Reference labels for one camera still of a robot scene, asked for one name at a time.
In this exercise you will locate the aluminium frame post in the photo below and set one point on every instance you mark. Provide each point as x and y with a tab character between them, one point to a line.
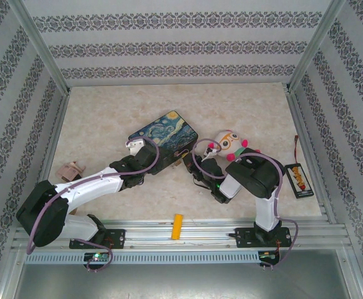
318	40
35	37

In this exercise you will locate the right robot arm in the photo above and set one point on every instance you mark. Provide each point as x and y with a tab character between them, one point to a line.
256	177

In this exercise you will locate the yellow block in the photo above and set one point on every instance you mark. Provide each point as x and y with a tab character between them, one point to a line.
177	226

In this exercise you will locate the white plush toy with glasses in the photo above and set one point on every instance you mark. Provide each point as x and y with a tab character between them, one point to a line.
231	140

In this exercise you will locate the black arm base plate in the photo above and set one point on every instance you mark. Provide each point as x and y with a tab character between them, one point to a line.
247	238
116	238

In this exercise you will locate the starry night painting box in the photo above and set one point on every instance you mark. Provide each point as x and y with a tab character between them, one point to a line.
169	130

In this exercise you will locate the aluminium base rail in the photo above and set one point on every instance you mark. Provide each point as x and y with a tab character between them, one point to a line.
200	236

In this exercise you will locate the small circuit board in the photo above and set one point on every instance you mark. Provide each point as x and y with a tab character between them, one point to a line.
269	256
97	257

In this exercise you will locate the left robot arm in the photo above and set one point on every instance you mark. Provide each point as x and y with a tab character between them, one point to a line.
85	190

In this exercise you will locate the pink toy house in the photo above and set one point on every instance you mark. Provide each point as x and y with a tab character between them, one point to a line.
69	171

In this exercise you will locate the grey metal panel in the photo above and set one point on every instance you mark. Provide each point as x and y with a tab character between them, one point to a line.
181	283

